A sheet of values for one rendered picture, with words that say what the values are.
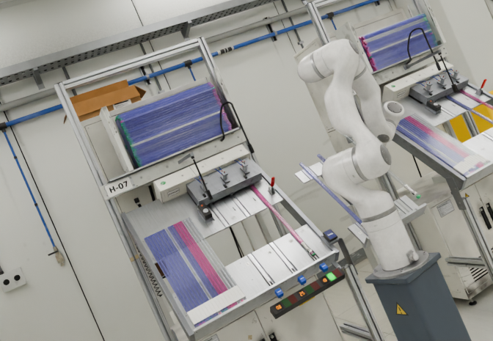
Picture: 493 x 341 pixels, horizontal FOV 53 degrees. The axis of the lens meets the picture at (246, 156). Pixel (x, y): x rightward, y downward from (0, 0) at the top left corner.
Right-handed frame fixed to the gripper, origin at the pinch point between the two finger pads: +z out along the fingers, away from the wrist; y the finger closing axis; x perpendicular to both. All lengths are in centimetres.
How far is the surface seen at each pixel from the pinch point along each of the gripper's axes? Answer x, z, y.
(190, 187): -38, 25, 71
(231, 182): -30, 22, 53
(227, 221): -13, 25, 65
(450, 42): -109, 100, -234
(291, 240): 11, 19, 48
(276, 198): -12.8, 24.0, 38.8
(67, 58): -209, 80, 77
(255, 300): 26, 16, 77
